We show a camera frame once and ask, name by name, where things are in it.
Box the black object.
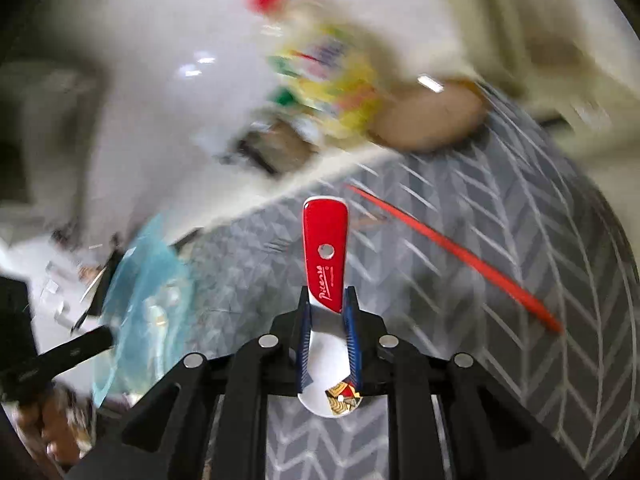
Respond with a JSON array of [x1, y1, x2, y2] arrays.
[[0, 275, 32, 368]]

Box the grey chevron mat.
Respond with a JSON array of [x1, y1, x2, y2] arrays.
[[170, 80, 640, 480]]

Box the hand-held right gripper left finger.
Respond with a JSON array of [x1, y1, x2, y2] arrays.
[[65, 286, 312, 480]]

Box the blue plastic bag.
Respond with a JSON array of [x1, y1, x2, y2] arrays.
[[92, 212, 195, 407]]

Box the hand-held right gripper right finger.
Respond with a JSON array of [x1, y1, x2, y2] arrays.
[[343, 285, 591, 480]]

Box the red chopstick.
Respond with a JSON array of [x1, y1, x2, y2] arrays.
[[346, 184, 564, 335]]

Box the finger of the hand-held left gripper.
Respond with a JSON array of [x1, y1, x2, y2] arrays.
[[0, 325, 115, 404]]

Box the yellow dish soap bottle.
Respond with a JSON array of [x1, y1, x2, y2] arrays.
[[232, 0, 386, 143]]

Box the person's left hand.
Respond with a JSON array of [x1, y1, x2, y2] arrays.
[[15, 389, 97, 476]]

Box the dark thin utensil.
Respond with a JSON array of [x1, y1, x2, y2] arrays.
[[70, 247, 124, 334]]

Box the brown spice jar silver lid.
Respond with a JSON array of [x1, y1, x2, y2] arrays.
[[232, 119, 312, 179]]

